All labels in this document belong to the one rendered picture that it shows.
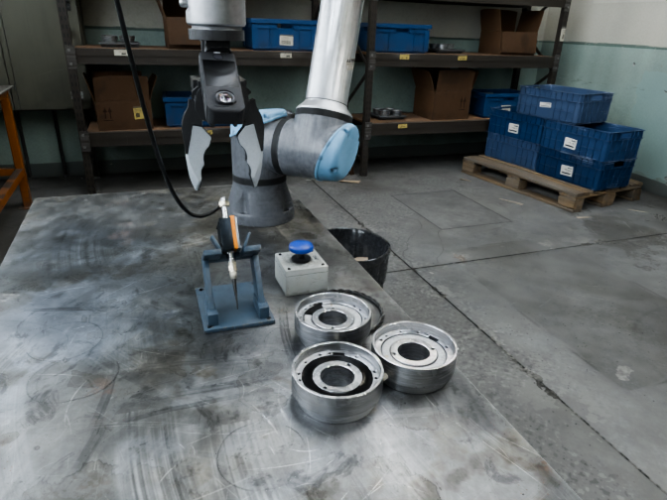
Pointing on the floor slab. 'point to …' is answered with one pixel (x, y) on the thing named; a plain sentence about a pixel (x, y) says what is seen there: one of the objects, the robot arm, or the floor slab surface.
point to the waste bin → (354, 243)
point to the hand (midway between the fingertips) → (226, 183)
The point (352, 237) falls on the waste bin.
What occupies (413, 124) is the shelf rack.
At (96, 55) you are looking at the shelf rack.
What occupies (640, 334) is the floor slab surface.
